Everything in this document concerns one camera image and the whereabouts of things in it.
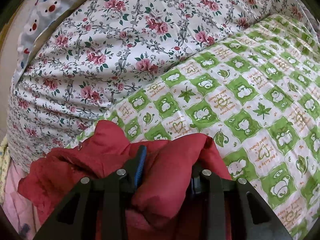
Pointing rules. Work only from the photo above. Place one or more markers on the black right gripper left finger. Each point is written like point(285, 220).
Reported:
point(91, 201)

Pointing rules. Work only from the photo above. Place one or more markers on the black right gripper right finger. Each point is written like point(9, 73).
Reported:
point(232, 209)

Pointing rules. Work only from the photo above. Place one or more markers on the red quilted puffer jacket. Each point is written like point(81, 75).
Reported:
point(156, 203)

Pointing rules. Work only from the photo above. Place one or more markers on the pink blanket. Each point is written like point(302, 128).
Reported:
point(19, 210)

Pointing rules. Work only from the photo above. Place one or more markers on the yellow patterned cloth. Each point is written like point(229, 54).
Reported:
point(4, 167)

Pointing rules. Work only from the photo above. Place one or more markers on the green white patterned bed sheet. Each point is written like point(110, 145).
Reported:
point(257, 95)

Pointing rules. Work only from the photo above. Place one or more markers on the floral rose pattern quilt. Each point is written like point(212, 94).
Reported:
point(104, 50)

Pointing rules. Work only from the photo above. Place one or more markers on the grey bear pattern pillow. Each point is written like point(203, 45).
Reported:
point(44, 14)

